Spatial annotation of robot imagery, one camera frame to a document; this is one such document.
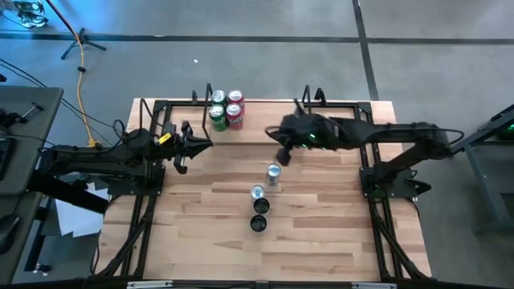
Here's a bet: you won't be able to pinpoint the white paper sheets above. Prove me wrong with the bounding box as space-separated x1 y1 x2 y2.
54 180 106 238

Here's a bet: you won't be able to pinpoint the black metal rig frame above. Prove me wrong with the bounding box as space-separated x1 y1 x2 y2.
94 99 433 282

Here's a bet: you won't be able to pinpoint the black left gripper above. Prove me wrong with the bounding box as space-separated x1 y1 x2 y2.
160 122 214 174

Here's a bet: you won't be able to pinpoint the grey desk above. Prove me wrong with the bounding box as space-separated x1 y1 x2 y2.
0 86 65 282

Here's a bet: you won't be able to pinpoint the black keyboard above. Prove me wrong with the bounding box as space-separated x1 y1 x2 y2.
0 136 14 181

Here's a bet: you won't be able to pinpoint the green Sprite can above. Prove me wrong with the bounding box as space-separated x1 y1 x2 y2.
209 104 229 132
210 89 229 108

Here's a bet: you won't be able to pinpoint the dark grey metal cart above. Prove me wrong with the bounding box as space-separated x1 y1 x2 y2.
441 103 514 236

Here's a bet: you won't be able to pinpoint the black desk clamp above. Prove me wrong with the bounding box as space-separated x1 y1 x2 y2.
0 102 45 125

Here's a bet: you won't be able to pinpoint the black white patterned object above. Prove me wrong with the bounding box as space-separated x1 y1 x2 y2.
14 0 49 29

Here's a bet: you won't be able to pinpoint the orange red Fanta can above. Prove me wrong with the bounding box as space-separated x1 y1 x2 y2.
225 103 245 131
227 88 246 108

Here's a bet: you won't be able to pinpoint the black metal rack frame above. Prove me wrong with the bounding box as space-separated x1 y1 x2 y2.
202 83 315 149

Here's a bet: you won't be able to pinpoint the black computer mouse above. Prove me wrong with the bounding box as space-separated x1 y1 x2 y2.
0 214 21 256

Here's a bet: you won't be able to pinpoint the yellow cable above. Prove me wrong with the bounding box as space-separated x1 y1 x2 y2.
43 0 100 149

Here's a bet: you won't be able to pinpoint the black tripod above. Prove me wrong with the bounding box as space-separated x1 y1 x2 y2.
59 26 108 61

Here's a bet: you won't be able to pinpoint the silver metal bracket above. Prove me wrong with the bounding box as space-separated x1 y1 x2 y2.
126 280 173 289
351 282 398 289

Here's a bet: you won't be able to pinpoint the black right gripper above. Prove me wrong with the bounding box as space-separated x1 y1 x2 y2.
265 114 337 167

